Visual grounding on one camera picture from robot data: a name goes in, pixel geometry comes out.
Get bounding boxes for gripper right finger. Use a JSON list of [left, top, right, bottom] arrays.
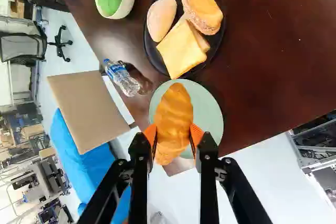
[[187, 122, 274, 224]]

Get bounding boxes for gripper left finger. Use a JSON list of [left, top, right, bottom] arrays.
[[77, 123, 159, 224]]

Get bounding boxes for golden croissant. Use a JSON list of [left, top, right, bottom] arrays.
[[153, 82, 194, 166]]

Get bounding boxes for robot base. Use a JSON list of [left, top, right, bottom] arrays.
[[286, 112, 336, 206]]

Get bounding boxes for pale green plate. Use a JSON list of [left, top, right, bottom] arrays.
[[148, 78, 225, 159]]

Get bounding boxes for black plate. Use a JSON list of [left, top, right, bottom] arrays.
[[142, 0, 227, 79]]

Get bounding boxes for blue bin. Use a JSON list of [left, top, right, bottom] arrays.
[[49, 108, 132, 224]]

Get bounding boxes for brown cardboard sheet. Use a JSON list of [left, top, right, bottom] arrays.
[[46, 70, 131, 155]]

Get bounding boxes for clear plastic water bottle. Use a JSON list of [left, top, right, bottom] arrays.
[[102, 58, 142, 98]]

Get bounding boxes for dark brown wooden table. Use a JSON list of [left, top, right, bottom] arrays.
[[58, 0, 336, 158]]

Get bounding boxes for yellow sliced toast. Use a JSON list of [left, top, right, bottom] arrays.
[[155, 18, 211, 79]]

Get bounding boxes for round pale bread roll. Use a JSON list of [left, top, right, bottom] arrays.
[[146, 0, 178, 43]]

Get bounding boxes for sesame burger bun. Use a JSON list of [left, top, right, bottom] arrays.
[[180, 0, 224, 36]]

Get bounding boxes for grey mesh office chair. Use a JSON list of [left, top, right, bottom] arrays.
[[0, 15, 74, 68]]

